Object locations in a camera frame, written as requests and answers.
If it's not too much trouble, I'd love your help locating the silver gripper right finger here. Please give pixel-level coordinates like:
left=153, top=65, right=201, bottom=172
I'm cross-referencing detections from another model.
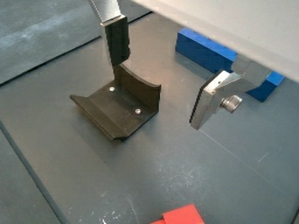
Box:
left=190, top=55, right=273, bottom=130

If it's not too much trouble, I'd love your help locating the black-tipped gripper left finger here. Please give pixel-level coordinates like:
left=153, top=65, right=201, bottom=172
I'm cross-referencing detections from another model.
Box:
left=89, top=0, right=131, bottom=67

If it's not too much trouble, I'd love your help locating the red three prong object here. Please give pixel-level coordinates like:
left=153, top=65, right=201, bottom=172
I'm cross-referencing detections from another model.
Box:
left=151, top=204, right=206, bottom=224

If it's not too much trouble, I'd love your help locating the black curved fixture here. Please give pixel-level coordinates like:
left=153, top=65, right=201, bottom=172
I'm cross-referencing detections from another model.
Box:
left=70, top=64, right=162, bottom=140

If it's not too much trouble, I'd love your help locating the blue shape sorter block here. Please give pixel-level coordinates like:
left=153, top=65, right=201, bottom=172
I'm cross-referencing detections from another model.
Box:
left=175, top=28, right=286, bottom=102

